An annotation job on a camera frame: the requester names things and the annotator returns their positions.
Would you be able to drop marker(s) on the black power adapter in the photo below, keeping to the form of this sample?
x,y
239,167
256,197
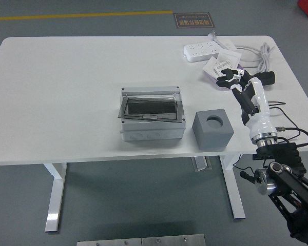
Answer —
x,y
268,77

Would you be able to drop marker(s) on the white table leg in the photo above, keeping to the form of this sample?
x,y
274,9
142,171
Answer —
x,y
55,200
234,200

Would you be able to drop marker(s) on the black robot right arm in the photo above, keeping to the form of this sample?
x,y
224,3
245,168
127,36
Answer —
x,y
290,179

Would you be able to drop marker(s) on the yellow floor tape line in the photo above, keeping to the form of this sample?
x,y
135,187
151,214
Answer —
x,y
66,15

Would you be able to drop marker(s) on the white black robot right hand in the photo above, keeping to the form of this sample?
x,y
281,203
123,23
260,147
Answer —
x,y
261,123

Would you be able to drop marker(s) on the silver metal bar under table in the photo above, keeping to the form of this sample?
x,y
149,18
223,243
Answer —
x,y
201,164

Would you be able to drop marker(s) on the purple plastic tray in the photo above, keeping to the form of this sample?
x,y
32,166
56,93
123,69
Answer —
x,y
226,89

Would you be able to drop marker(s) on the brown floor sign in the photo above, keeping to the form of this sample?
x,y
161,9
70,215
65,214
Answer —
x,y
193,21

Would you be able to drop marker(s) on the white power strip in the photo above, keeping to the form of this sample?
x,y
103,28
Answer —
x,y
200,51

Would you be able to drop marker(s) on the white square switch panel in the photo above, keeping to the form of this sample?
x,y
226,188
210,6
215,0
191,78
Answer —
x,y
229,57

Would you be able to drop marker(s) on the grey block with round hole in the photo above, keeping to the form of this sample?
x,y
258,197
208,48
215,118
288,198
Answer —
x,y
210,138

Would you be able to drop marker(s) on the grey metal base plate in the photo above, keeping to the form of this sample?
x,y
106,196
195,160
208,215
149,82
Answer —
x,y
109,242
173,241

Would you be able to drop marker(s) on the grey plastic junction box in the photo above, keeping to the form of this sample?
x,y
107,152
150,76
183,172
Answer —
x,y
151,133

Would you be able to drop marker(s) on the white socket panel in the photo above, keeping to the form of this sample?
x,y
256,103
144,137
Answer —
x,y
211,65

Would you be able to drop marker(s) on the small white wall switch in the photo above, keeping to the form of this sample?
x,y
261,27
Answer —
x,y
228,45

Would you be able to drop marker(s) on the transparent hinged box lid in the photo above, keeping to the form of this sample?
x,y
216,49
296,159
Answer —
x,y
150,117

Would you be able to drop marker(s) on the black table control panel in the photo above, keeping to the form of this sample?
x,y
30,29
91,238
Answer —
x,y
254,157

